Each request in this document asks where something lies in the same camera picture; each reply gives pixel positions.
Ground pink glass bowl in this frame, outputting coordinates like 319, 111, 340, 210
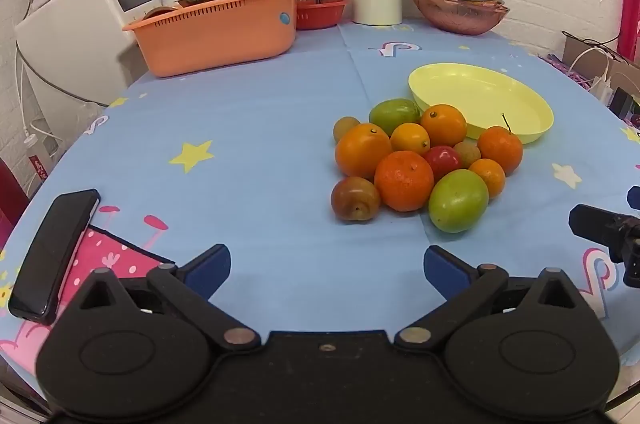
410, 0, 511, 36

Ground cardboard box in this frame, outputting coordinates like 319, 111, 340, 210
562, 31, 640, 115

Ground black smartphone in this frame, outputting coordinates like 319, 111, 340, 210
8, 189, 102, 325

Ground purple patterned paper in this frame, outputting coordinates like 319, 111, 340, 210
542, 54, 592, 87

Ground brown-red fruit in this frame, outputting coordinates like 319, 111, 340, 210
330, 177, 382, 223

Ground small orange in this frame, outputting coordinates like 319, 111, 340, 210
468, 158, 507, 199
390, 123, 432, 156

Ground red apple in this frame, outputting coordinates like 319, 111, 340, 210
424, 145, 463, 182

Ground red plastic basket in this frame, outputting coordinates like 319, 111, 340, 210
296, 0, 349, 30

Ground white charger with cable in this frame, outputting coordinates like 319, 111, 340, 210
569, 48, 617, 107

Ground round orange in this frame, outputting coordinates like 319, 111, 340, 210
420, 104, 468, 148

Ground small brown kiwi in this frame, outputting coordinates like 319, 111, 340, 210
333, 116, 362, 143

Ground white appliance with screen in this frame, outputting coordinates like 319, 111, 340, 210
15, 0, 162, 107

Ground light green fruit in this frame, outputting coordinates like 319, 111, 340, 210
428, 169, 490, 233

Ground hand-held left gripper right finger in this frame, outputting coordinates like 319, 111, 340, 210
395, 245, 594, 351

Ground small black box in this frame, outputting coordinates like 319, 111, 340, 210
609, 87, 636, 118

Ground orange plastic basket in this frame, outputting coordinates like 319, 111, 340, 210
122, 0, 308, 78

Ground dark green fruit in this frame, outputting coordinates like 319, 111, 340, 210
369, 98, 422, 138

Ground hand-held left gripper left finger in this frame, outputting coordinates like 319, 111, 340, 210
75, 244, 262, 351

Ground bumpy tangerine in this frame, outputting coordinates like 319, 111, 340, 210
374, 150, 435, 213

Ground brown bowl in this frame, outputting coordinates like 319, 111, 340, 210
142, 6, 179, 21

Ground white cable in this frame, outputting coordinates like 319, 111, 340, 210
14, 40, 109, 145

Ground red plastic stool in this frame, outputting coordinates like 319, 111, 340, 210
0, 156, 31, 237

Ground white plastic bottle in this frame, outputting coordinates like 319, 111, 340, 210
22, 134, 52, 183

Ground printed blue tablecloth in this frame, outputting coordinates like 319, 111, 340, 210
0, 18, 640, 405

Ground large smooth orange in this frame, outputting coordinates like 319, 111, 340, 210
335, 123, 393, 181

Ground tangerine with stem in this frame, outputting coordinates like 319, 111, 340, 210
476, 114, 524, 177

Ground yellow plastic plate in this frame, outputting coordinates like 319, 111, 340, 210
408, 63, 555, 146

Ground small tan fruit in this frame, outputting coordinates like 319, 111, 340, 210
454, 141, 482, 169

